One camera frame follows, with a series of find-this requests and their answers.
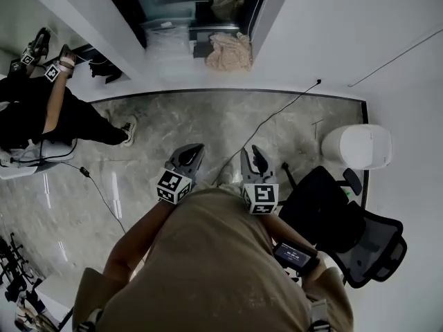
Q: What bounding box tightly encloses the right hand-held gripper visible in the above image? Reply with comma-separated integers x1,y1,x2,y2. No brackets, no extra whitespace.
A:
240,145,280,216

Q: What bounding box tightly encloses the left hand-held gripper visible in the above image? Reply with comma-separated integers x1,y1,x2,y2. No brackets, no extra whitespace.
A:
156,142,206,205

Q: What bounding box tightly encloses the person's left forearm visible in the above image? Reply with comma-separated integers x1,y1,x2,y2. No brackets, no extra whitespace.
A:
102,201,174,283

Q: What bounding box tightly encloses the person's right forearm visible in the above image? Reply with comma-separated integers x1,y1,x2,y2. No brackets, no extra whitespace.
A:
261,212,323,279

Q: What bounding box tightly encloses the person's grey shoe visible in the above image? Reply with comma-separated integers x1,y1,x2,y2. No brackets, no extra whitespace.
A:
216,169,239,188

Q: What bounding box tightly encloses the black office chair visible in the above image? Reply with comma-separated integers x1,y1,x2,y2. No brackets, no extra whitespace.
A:
278,165,408,289

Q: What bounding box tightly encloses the black wrist device with screen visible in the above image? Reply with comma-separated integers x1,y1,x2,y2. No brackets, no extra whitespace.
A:
272,241,321,276

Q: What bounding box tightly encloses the white rounded bin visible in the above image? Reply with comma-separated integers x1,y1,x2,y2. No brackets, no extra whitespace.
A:
320,124,393,169

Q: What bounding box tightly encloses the small black box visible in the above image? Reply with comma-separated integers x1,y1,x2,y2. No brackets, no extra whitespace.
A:
192,39,214,59

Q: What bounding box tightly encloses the beige patterned cloth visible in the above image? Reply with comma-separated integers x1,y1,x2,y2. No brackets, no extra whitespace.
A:
206,31,253,72

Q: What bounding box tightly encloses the person's beige shirt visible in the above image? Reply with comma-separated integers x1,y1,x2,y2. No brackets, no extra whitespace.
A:
72,185,354,332

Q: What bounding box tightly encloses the clear plastic bag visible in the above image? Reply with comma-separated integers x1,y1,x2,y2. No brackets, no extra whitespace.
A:
144,21,193,60

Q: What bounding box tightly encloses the dark framed window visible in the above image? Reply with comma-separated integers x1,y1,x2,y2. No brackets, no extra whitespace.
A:
96,0,271,50

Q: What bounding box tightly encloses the white shell chair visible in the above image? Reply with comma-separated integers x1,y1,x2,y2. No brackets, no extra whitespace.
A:
0,138,75,181

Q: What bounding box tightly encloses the white side table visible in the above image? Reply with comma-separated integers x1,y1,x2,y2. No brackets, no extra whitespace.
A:
33,287,75,332

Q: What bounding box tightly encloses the black wheeled chair base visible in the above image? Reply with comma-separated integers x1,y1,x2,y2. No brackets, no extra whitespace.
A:
0,233,46,304

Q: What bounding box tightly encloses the black floor cable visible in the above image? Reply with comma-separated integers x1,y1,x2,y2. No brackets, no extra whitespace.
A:
213,79,323,186

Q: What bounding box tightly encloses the black cable with adapter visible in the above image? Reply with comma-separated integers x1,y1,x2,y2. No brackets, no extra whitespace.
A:
62,160,127,234

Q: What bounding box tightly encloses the small black bracket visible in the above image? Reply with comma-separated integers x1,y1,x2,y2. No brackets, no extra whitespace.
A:
89,60,123,84

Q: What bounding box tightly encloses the thin white cable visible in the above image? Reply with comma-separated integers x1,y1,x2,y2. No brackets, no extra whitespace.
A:
74,54,110,66

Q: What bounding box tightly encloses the grey harness strap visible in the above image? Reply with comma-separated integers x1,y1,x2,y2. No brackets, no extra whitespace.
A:
309,299,335,332
78,308,103,332

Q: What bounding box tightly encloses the thin grey wall cable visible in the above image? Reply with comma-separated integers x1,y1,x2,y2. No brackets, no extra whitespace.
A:
347,28,443,88

